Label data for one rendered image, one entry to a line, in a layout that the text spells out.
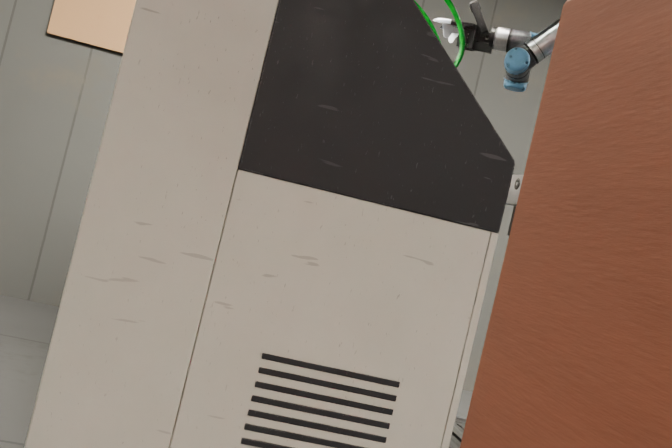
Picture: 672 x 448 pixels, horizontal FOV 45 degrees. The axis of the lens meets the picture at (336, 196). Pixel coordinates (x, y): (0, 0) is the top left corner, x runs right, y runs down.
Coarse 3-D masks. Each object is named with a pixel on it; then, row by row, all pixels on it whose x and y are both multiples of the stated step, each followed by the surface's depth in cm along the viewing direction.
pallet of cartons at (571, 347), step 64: (576, 0) 24; (640, 0) 20; (576, 64) 23; (640, 64) 20; (576, 128) 22; (640, 128) 19; (576, 192) 21; (640, 192) 18; (512, 256) 24; (576, 256) 20; (640, 256) 18; (512, 320) 23; (576, 320) 20; (640, 320) 17; (512, 384) 22; (576, 384) 19; (640, 384) 16
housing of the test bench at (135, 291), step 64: (192, 0) 167; (256, 0) 169; (128, 64) 165; (192, 64) 167; (256, 64) 169; (128, 128) 165; (192, 128) 167; (128, 192) 165; (192, 192) 167; (128, 256) 165; (192, 256) 167; (64, 320) 164; (128, 320) 165; (192, 320) 167; (64, 384) 164; (128, 384) 166
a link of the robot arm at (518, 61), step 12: (552, 24) 248; (540, 36) 247; (552, 36) 246; (516, 48) 247; (528, 48) 247; (540, 48) 246; (552, 48) 247; (504, 60) 249; (516, 60) 246; (528, 60) 245; (540, 60) 249; (516, 72) 248
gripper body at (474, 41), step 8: (472, 24) 264; (464, 32) 266; (472, 32) 265; (488, 32) 265; (472, 40) 265; (480, 40) 266; (488, 40) 265; (472, 48) 266; (480, 48) 266; (488, 48) 265
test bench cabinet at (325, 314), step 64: (256, 192) 169; (320, 192) 171; (256, 256) 169; (320, 256) 171; (384, 256) 173; (448, 256) 175; (256, 320) 169; (320, 320) 171; (384, 320) 173; (448, 320) 175; (192, 384) 167; (256, 384) 169; (320, 384) 171; (384, 384) 173; (448, 384) 175
